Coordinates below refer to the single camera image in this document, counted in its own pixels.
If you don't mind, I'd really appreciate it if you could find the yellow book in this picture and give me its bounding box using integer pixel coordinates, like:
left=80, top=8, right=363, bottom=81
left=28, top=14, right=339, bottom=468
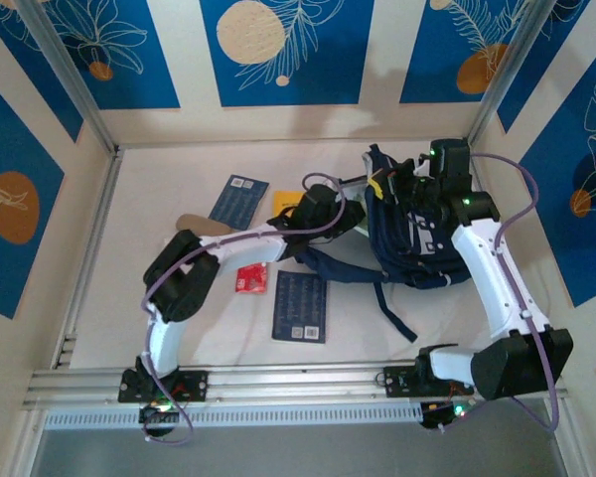
left=272, top=190, right=305, bottom=221

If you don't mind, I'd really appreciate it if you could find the navy blue backpack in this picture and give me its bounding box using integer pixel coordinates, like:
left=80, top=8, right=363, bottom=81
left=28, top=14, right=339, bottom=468
left=297, top=143, right=472, bottom=344

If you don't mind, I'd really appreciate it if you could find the dark blue booklet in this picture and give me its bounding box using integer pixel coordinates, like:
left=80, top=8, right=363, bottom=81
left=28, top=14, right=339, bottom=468
left=208, top=173, right=271, bottom=233
left=270, top=270, right=330, bottom=346

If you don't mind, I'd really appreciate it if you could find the red packet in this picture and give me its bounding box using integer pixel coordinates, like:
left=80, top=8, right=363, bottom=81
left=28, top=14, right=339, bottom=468
left=233, top=262, right=270, bottom=295

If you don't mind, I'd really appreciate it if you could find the tan cylindrical pencil pouch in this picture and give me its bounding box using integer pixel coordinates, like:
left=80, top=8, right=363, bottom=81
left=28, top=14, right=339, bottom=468
left=175, top=213, right=232, bottom=238

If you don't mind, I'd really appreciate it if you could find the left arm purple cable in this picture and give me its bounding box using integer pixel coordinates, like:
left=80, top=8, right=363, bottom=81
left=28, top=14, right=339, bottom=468
left=141, top=171, right=349, bottom=446

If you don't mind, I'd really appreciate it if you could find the aluminium frame post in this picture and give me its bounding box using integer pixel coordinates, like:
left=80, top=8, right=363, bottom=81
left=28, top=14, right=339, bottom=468
left=17, top=0, right=119, bottom=156
left=469, top=0, right=560, bottom=149

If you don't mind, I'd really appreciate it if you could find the aluminium mounting rail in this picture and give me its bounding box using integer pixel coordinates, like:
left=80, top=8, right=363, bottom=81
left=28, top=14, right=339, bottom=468
left=22, top=360, right=570, bottom=411

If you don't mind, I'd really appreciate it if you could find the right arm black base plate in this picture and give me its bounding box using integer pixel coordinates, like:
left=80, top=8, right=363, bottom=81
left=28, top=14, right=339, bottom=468
left=382, top=366, right=476, bottom=398

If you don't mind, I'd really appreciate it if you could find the white slotted cable duct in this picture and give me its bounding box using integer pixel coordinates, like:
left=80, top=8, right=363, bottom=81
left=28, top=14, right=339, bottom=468
left=43, top=402, right=424, bottom=431

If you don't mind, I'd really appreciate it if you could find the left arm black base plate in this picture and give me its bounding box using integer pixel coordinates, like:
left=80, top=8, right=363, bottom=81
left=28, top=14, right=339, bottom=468
left=120, top=368, right=210, bottom=403

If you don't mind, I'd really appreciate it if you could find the aluminium table side rail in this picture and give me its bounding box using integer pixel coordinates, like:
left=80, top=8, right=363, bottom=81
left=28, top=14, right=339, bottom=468
left=54, top=147, right=126, bottom=369

